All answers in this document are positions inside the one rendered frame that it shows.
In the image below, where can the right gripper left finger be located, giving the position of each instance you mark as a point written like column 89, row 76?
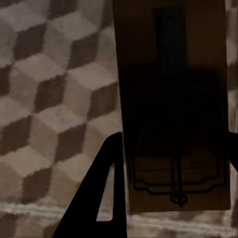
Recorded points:
column 79, row 220

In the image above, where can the mousetrap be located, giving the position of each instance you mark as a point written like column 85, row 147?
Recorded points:
column 172, row 65

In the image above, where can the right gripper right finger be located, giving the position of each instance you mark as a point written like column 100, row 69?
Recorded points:
column 233, row 149

